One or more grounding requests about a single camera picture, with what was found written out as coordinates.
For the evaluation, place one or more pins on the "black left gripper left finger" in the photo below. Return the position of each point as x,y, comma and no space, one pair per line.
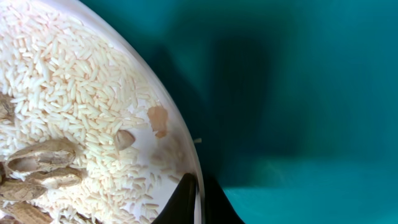
180,207

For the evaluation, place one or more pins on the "teal plastic tray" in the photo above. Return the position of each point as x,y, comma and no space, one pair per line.
293,103

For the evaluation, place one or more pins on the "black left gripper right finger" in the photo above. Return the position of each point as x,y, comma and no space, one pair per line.
218,209

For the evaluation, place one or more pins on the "large white plate with peanuts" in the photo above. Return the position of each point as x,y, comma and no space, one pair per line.
88,132

